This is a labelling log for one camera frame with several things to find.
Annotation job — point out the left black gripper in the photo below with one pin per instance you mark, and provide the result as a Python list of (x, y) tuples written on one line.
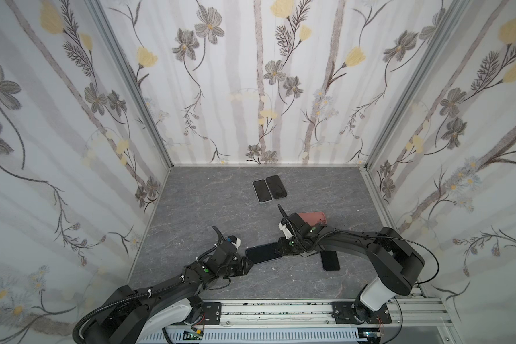
[(242, 262)]

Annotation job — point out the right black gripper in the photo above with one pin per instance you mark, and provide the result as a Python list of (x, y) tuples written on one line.
[(285, 245)]

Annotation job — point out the pink phone case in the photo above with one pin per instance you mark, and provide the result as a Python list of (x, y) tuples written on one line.
[(313, 218)]

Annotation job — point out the black phone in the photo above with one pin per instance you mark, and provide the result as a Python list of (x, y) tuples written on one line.
[(263, 253), (262, 191), (276, 187), (330, 261)]

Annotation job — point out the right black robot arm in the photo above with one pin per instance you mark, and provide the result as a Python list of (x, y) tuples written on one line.
[(396, 263)]

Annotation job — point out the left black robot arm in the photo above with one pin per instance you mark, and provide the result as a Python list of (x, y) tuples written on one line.
[(124, 315)]

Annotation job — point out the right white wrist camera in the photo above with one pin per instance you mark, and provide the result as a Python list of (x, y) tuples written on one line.
[(285, 230)]

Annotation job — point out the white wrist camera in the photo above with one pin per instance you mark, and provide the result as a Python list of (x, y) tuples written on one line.
[(234, 240), (285, 230)]

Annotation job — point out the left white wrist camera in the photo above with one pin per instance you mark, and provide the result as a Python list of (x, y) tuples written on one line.
[(234, 240)]

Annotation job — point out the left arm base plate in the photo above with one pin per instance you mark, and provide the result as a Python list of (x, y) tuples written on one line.
[(206, 313)]

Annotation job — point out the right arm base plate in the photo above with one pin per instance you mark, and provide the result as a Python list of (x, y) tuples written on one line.
[(356, 313)]

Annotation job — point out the white slotted cable duct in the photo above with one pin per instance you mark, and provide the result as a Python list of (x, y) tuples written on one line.
[(268, 335)]

